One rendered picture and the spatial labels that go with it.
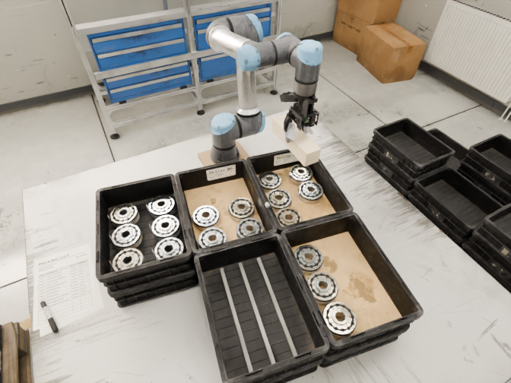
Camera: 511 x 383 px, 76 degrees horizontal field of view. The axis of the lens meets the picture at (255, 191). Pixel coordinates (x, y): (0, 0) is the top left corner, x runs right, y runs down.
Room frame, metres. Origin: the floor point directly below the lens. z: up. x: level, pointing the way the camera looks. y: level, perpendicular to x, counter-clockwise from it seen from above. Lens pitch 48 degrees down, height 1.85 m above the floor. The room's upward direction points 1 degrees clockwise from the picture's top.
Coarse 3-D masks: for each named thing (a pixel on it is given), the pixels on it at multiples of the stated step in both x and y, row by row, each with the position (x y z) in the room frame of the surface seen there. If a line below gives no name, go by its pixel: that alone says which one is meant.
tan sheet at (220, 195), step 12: (240, 180) 1.00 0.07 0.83; (192, 192) 0.92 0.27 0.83; (204, 192) 0.92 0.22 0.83; (216, 192) 0.92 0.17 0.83; (228, 192) 0.92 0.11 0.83; (240, 192) 0.92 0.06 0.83; (192, 204) 0.85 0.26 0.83; (204, 204) 0.85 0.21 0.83; (216, 204) 0.85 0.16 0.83; (228, 204) 0.86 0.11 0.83; (228, 216) 0.80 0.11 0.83; (228, 228) 0.74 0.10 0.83; (264, 228) 0.74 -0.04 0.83; (228, 240) 0.68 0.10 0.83
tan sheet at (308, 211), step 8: (288, 168) 1.08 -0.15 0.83; (288, 184) 0.98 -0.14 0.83; (288, 192) 0.93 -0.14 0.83; (296, 192) 0.93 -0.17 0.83; (296, 200) 0.88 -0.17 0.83; (296, 208) 0.84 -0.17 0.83; (304, 208) 0.84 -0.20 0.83; (312, 208) 0.84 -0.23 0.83; (320, 208) 0.84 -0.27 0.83; (328, 208) 0.84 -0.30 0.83; (304, 216) 0.80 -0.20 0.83; (312, 216) 0.80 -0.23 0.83; (320, 216) 0.80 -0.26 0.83
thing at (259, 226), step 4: (244, 220) 0.75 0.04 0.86; (248, 220) 0.75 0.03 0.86; (252, 220) 0.75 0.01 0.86; (256, 220) 0.75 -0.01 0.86; (240, 224) 0.73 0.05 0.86; (244, 224) 0.73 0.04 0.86; (256, 224) 0.73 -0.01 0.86; (260, 224) 0.73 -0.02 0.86; (236, 228) 0.71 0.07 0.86; (240, 228) 0.71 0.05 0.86; (256, 228) 0.72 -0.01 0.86; (260, 228) 0.72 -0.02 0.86; (240, 232) 0.70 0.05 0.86; (244, 232) 0.70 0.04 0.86; (256, 232) 0.70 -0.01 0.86; (260, 232) 0.70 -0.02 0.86; (240, 236) 0.68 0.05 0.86; (244, 236) 0.68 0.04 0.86
